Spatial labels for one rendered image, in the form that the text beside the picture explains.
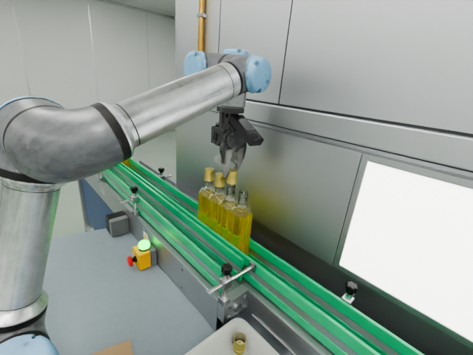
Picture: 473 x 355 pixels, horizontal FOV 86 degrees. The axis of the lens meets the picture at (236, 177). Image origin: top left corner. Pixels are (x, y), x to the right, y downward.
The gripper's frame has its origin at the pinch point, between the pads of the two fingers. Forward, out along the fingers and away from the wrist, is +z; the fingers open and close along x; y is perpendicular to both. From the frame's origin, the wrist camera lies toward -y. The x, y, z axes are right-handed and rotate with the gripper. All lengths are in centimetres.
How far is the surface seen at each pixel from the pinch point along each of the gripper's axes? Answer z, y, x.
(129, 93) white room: 23, 578, -194
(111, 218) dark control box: 35, 54, 22
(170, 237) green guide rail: 27.4, 15.2, 13.6
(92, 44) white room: -70, 578, -124
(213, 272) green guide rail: 24.9, -10.3, 13.9
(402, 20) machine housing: -42, -33, -15
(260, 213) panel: 16.3, -4.2, -11.8
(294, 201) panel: 6.4, -17.0, -11.8
